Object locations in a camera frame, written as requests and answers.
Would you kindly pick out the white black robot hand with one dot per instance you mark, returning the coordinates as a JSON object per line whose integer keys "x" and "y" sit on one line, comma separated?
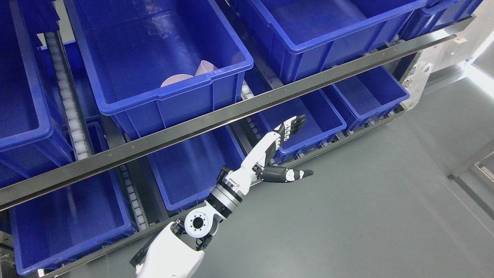
{"x": 256, "y": 165}

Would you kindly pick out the pink bowl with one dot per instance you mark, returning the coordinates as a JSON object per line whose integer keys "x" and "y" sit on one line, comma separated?
{"x": 205, "y": 67}
{"x": 175, "y": 79}

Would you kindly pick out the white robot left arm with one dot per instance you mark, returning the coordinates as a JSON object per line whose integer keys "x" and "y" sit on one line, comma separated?
{"x": 178, "y": 250}

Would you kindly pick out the blue bin middle shelf centre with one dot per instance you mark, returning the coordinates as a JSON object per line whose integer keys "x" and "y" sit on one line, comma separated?
{"x": 300, "y": 38}

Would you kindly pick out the blue bin shelf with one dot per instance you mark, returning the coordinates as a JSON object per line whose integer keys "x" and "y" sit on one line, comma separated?
{"x": 437, "y": 14}
{"x": 129, "y": 47}
{"x": 300, "y": 38}

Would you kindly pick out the blue bin middle shelf left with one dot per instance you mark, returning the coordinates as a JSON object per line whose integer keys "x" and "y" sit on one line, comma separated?
{"x": 129, "y": 47}

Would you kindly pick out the blue bin middle shelf right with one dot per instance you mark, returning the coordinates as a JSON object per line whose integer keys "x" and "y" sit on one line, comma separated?
{"x": 437, "y": 14}

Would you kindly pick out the blue bin lower centre-left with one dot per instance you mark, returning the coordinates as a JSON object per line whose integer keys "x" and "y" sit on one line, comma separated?
{"x": 186, "y": 172}

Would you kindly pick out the blue bin lower centre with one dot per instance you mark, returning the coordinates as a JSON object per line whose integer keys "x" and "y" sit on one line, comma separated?
{"x": 323, "y": 121}

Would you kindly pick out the blue bin lower right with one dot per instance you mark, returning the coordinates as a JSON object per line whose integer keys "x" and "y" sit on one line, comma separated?
{"x": 366, "y": 96}

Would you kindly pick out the white labelled sign panel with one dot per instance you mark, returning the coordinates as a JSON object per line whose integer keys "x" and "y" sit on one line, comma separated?
{"x": 414, "y": 71}

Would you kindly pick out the blue bin lower left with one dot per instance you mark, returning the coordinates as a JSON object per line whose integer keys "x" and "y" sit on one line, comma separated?
{"x": 67, "y": 224}

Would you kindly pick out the stainless steel table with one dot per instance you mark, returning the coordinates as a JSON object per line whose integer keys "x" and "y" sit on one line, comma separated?
{"x": 474, "y": 165}

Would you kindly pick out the blue bin middle far left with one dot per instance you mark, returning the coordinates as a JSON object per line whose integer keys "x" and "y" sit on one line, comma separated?
{"x": 32, "y": 116}

